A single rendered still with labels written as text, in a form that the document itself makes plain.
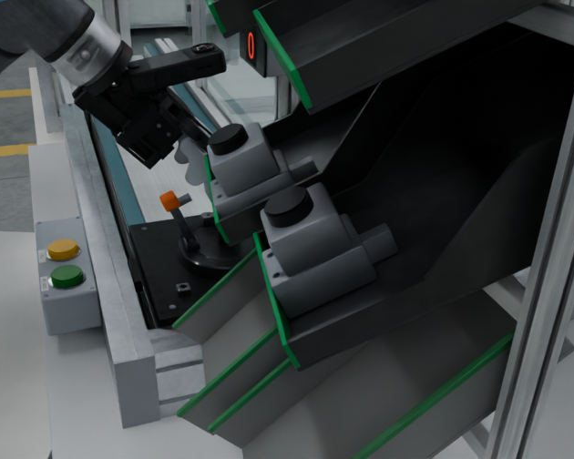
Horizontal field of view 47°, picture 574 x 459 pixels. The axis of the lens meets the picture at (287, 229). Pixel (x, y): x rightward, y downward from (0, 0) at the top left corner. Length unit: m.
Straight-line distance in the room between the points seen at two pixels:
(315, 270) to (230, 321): 0.31
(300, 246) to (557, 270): 0.14
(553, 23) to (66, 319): 0.71
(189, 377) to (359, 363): 0.30
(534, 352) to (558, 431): 0.49
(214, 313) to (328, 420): 0.20
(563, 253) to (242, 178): 0.24
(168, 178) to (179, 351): 0.55
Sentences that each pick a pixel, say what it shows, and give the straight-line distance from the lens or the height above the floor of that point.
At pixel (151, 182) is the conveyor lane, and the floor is 0.92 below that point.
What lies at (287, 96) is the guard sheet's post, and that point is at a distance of 1.05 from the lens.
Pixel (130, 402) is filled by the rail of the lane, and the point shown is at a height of 0.90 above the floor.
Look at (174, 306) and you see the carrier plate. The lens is 0.82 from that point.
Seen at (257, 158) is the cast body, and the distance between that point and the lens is 0.50.
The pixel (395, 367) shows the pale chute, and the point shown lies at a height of 1.11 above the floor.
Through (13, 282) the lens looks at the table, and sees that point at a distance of 1.12.
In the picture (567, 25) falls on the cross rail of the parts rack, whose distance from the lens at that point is 0.36.
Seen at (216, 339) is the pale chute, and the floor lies 1.01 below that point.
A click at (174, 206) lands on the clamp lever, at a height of 1.06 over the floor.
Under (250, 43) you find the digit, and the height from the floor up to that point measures 1.20.
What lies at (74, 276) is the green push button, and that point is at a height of 0.97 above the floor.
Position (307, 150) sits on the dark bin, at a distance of 0.59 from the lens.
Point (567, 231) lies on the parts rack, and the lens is 0.36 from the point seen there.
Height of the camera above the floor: 1.46
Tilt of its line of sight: 30 degrees down
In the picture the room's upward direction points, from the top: 2 degrees clockwise
